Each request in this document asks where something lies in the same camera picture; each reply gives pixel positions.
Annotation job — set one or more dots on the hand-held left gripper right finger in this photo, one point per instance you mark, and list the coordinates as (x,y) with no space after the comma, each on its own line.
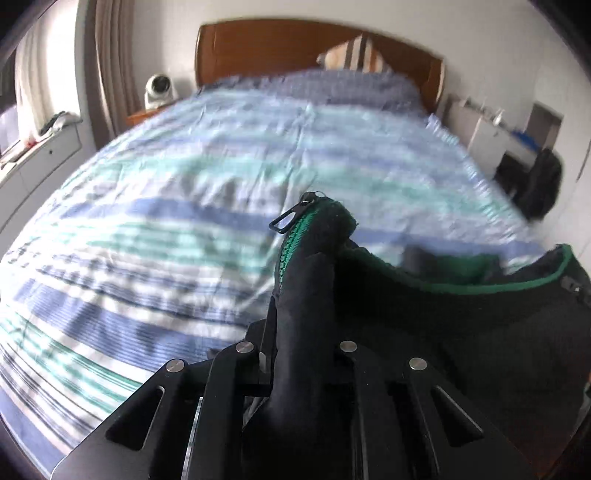
(369,383)

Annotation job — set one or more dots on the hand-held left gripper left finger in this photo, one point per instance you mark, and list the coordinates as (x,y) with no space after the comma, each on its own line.
(231,369)

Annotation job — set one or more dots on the black puffer jacket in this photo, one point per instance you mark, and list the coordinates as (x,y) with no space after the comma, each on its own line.
(461,314)

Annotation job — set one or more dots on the striped bedsheet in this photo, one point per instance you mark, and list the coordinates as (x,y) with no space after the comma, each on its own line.
(184,207)

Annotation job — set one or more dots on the black chair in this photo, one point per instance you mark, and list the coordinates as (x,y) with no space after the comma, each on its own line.
(508,173)

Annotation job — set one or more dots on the wooden nightstand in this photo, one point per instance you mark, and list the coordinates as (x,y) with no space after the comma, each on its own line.
(145,115)

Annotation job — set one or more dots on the white desk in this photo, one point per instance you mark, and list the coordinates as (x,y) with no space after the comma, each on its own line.
(480,134)

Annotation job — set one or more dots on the white window seat cabinet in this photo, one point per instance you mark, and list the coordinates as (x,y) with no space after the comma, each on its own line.
(41,170)

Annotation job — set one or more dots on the white desk fan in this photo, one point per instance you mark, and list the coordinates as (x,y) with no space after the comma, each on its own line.
(159,90)

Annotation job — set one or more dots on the blue item on desk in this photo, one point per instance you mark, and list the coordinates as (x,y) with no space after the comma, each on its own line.
(525,138)

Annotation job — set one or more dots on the blue plaid pillow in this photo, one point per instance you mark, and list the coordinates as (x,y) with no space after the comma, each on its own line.
(332,87)

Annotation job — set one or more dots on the clutter on window seat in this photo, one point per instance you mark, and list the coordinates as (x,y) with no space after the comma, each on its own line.
(60,122)

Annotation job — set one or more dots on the wooden bed headboard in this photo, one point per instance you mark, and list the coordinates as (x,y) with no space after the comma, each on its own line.
(268,50)

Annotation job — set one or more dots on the beige curtain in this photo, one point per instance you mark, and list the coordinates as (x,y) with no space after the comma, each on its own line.
(117,69)

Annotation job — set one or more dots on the striped pillow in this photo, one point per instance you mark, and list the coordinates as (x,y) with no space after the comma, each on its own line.
(355,55)

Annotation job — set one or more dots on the window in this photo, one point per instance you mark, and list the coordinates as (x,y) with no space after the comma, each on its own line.
(9,115)

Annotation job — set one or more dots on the white sheer curtain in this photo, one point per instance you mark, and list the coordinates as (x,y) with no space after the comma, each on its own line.
(37,74)

